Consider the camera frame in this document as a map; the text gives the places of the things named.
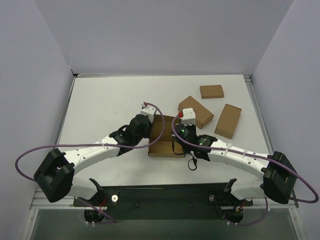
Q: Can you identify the brown paper box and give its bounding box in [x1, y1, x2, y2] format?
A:
[148, 114, 185, 158]

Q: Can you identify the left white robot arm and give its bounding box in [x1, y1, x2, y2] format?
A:
[33, 114, 154, 203]

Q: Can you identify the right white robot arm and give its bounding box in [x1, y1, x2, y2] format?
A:
[172, 123, 297, 204]

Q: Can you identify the folded box middle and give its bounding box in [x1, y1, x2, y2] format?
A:
[177, 95, 214, 129]

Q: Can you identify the folded box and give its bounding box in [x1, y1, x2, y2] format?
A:
[177, 95, 214, 129]
[214, 104, 242, 139]
[199, 85, 224, 99]

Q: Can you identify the folded box far back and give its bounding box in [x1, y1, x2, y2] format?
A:
[199, 85, 224, 99]

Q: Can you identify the folded box right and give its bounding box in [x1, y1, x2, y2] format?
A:
[214, 104, 242, 139]

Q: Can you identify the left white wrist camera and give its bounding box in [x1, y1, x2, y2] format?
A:
[140, 102, 157, 123]

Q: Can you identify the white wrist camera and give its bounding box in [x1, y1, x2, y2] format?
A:
[140, 102, 157, 123]
[178, 108, 196, 126]

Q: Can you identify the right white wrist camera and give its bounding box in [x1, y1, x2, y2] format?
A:
[178, 108, 196, 126]

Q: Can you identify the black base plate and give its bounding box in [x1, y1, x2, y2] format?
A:
[73, 183, 253, 224]

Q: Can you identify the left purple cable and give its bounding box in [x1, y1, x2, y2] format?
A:
[15, 101, 165, 225]

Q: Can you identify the purple cable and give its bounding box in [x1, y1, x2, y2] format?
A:
[171, 113, 320, 226]
[15, 101, 165, 225]

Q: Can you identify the aluminium frame rail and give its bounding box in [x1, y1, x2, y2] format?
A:
[29, 189, 76, 210]

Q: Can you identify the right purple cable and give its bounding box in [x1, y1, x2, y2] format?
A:
[171, 113, 320, 226]

